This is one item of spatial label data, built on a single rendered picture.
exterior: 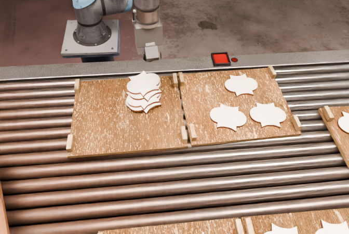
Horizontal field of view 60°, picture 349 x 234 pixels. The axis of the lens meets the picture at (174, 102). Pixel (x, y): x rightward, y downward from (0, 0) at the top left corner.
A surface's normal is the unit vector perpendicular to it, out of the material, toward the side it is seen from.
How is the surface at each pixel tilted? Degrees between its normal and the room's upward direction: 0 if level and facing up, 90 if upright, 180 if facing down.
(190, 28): 0
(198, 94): 0
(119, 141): 0
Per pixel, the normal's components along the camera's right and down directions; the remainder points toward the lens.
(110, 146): 0.03, -0.64
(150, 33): 0.22, 0.75
